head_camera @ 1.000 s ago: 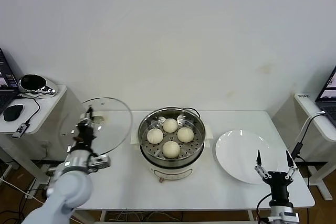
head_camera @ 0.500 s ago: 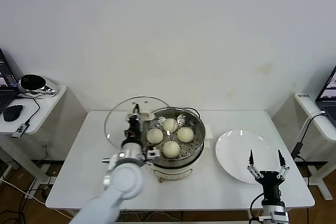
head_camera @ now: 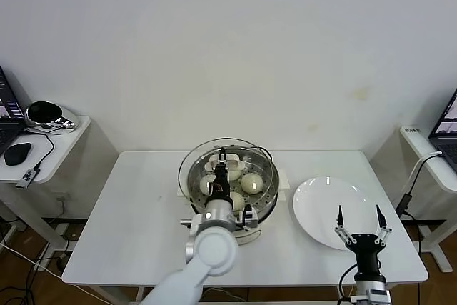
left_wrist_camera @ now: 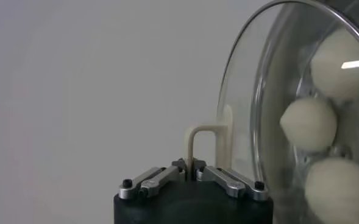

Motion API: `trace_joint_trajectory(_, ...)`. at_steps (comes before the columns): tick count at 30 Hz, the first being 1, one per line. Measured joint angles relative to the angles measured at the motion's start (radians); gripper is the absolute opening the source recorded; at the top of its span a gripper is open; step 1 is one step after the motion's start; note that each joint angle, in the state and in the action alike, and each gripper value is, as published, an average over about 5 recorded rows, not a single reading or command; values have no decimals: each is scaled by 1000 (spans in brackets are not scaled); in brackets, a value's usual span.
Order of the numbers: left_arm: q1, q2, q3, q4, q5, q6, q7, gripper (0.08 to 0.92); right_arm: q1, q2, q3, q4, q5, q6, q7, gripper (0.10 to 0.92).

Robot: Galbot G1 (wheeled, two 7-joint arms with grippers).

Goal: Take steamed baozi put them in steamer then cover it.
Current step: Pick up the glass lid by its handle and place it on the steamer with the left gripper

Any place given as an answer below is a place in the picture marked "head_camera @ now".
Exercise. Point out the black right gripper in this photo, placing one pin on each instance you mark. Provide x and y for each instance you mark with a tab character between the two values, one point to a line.
366	248

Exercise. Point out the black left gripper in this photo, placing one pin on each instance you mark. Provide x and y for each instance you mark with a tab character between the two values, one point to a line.
221	185

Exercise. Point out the round glass pot lid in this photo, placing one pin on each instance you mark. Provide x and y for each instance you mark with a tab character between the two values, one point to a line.
237	162

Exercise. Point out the white steamed baozi bun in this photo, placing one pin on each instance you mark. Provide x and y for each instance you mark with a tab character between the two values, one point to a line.
235	175
251	182
238	200
206	184

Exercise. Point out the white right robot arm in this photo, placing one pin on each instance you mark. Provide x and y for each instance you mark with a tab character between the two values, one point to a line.
373	290

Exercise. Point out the stainless steel steamer pot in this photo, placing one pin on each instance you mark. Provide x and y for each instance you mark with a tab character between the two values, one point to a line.
267	205

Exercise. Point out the round white plate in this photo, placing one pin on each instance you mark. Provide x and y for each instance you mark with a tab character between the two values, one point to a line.
314	205

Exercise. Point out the white table leg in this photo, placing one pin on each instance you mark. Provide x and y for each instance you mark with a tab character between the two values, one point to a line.
140	294
343	292

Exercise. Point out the white side table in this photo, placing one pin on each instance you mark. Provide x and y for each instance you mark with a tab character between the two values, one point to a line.
417	148
64	148

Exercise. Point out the small white printed label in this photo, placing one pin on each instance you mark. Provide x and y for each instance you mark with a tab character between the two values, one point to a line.
413	130

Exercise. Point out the black open laptop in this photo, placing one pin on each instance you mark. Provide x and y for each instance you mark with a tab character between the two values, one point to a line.
446	140
7	105

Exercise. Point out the chrome and black headset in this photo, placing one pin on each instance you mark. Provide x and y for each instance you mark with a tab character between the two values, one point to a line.
44	112

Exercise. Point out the grey usb hub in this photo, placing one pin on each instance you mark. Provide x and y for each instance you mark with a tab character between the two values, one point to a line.
26	177

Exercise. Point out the black computer mouse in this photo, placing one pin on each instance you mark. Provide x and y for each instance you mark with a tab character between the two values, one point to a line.
18	154

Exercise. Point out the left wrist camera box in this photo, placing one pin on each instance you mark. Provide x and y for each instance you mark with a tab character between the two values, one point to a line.
251	219

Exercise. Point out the white wall socket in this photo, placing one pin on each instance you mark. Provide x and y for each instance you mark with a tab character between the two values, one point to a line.
63	198

